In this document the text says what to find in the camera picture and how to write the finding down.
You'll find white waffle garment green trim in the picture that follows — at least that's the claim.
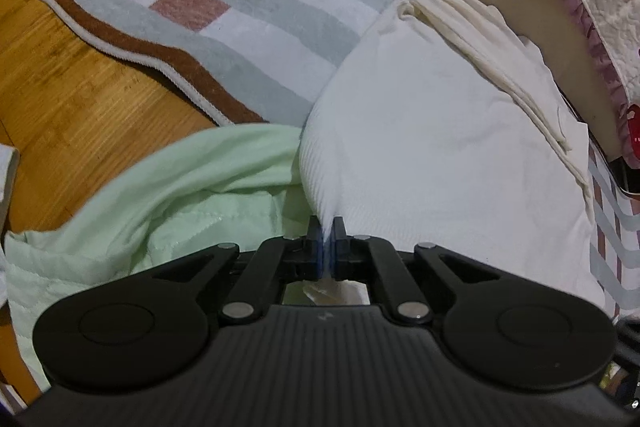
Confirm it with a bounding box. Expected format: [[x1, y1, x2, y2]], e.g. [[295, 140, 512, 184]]
[[299, 0, 605, 306]]

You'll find mint green quilted garment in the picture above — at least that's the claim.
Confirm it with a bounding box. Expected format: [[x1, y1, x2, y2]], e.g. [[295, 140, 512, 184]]
[[3, 124, 311, 390]]

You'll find striped pastel floor rug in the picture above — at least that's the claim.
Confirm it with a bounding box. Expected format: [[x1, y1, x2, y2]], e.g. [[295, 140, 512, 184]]
[[6, 0, 640, 318]]

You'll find light grey crumpled garment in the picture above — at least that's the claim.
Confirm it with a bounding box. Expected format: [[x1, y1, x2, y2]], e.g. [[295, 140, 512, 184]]
[[0, 144, 20, 227]]

